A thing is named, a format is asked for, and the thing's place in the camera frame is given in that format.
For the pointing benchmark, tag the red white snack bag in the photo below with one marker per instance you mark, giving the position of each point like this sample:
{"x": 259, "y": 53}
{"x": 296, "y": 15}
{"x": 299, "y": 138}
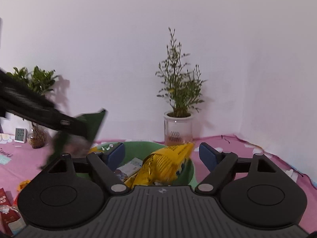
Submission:
{"x": 11, "y": 220}

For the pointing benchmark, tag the white digital clock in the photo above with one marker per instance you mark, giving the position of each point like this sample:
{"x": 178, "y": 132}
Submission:
{"x": 20, "y": 135}

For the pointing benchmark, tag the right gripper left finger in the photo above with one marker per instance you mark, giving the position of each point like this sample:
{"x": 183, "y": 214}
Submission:
{"x": 101, "y": 166}

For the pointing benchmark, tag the small plant in white pot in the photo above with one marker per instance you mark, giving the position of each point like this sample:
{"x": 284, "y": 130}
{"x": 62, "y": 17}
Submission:
{"x": 182, "y": 90}

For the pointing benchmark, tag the white blue snack box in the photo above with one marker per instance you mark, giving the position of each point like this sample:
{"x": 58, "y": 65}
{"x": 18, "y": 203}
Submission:
{"x": 129, "y": 169}

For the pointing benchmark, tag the green plastic bowl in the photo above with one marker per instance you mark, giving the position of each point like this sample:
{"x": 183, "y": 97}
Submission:
{"x": 141, "y": 149}

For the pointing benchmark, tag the green clear snack bag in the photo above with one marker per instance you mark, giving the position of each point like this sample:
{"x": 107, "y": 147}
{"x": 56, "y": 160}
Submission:
{"x": 76, "y": 145}

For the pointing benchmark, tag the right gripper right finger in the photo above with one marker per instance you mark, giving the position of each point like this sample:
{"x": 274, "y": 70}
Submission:
{"x": 223, "y": 167}

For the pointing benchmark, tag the yellow chip bag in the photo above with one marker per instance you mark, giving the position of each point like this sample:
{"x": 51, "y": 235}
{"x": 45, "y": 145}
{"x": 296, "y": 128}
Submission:
{"x": 163, "y": 166}

